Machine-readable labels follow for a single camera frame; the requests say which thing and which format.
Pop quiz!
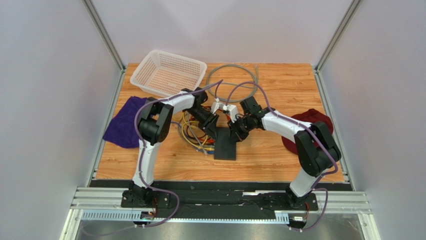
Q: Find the black network switch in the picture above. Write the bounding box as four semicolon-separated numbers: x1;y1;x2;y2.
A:
213;127;237;161

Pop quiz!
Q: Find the yellow ethernet cable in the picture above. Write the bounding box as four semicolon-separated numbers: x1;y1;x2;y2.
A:
179;111;194;134
179;113;216;154

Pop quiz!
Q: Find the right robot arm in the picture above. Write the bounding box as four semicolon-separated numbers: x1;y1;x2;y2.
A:
223;97;342;209

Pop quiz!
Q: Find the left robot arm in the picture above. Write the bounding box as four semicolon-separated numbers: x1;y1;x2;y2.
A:
121;87;219;208

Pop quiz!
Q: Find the white perforated plastic basket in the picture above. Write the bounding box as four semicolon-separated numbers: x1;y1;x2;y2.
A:
129;50;208;98

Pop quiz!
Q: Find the dark red cloth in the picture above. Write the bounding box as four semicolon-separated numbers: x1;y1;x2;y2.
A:
282;108;334;156

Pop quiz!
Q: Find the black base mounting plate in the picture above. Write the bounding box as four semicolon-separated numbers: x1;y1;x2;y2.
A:
120;189;319;211

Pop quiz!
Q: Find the purple cloth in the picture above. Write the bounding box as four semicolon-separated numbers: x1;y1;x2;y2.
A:
102;96;147;149

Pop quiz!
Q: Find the red ethernet cable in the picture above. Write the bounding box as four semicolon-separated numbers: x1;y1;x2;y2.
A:
189;111;234;147

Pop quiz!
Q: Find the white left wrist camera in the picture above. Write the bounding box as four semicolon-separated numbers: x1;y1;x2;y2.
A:
210;101;227;114

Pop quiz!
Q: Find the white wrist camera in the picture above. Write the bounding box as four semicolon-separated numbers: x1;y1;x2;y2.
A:
222;104;239;123
210;101;227;114

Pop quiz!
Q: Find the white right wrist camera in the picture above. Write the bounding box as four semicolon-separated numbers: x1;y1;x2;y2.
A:
222;104;239;123

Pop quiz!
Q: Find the blue ethernet cable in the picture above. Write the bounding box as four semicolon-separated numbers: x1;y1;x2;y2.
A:
194;146;216;156

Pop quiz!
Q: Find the black ethernet cable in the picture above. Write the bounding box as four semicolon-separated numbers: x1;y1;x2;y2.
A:
181;123;214;147

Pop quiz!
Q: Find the long grey coiled cable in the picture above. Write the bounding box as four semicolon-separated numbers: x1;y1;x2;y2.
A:
205;63;260;103

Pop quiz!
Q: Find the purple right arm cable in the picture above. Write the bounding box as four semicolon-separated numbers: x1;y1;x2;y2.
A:
225;81;339;233

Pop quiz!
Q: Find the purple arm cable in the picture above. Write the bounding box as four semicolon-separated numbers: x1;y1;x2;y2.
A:
133;79;225;229
225;81;339;233

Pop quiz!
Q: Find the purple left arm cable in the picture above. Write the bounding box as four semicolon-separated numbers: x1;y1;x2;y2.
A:
133;79;225;229

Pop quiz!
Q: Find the aluminium frame rail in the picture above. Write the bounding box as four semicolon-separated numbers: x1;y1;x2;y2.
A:
71;187;372;224

